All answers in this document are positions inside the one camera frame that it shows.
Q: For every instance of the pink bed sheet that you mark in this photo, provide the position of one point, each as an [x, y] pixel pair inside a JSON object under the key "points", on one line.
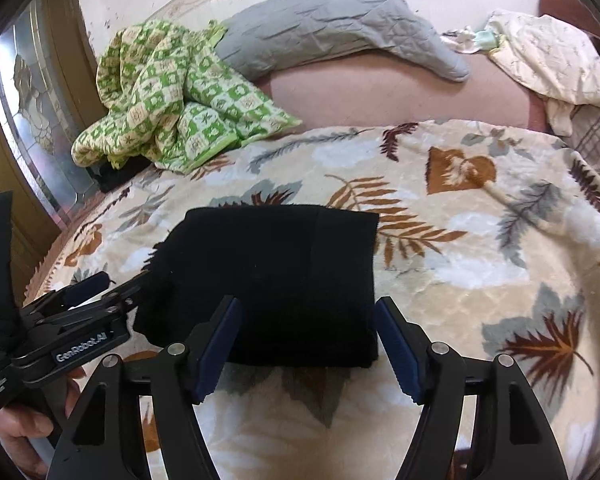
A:
{"points": [[380, 90]]}

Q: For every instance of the person's left hand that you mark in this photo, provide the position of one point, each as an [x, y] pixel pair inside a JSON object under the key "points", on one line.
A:
{"points": [[22, 425]]}

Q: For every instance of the cream floral quilt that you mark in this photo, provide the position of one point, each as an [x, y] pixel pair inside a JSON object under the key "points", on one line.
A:
{"points": [[545, 55]]}

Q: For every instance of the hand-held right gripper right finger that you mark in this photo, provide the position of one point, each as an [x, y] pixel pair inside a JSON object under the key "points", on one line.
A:
{"points": [[397, 350]]}

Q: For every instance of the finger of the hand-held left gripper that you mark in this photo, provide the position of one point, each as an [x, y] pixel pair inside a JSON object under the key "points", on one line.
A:
{"points": [[87, 285], [140, 285]]}

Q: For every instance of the black cloth under green cloth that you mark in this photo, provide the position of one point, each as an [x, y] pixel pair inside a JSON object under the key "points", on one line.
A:
{"points": [[115, 175]]}

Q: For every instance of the grey quilted pillow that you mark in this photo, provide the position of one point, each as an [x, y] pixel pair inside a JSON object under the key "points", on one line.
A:
{"points": [[330, 25]]}

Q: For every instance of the black pants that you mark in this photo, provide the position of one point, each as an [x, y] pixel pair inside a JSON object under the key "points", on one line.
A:
{"points": [[280, 270]]}

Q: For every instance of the green checkered cloth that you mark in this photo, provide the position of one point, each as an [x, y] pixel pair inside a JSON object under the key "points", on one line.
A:
{"points": [[180, 100]]}

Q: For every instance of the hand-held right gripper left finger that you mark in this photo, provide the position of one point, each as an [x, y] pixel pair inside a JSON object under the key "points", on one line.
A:
{"points": [[220, 345]]}

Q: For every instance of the small white green cloth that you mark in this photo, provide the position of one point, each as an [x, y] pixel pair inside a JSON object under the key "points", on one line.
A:
{"points": [[482, 39]]}

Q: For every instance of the leaf print blanket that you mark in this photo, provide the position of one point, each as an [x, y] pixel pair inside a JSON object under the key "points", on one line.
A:
{"points": [[455, 270]]}

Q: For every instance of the wooden door with glass panel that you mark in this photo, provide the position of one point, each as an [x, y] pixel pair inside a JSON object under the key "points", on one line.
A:
{"points": [[35, 110]]}

